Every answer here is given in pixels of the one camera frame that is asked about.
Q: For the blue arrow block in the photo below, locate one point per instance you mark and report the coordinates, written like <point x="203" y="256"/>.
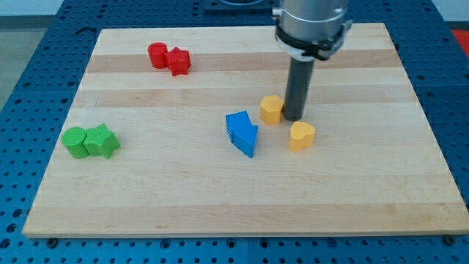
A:
<point x="242" y="133"/>

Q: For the green cylinder block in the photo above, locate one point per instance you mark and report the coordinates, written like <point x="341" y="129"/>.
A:
<point x="73" y="139"/>

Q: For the light wooden board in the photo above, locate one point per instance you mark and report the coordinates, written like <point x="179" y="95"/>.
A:
<point x="375" y="167"/>

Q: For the yellow heart block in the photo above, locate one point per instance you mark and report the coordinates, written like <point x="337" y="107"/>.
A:
<point x="301" y="136"/>

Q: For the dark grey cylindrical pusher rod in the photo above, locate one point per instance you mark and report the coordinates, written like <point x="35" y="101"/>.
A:
<point x="297" y="88"/>

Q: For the red star block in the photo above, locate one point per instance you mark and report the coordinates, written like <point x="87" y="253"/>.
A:
<point x="178" y="61"/>

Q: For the yellow hexagon block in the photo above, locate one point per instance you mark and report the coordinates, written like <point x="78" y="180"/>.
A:
<point x="271" y="109"/>

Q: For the green star block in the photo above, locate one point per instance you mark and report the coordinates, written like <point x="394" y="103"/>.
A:
<point x="100" y="141"/>

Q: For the red cylinder block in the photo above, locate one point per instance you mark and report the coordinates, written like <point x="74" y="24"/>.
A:
<point x="156" y="52"/>

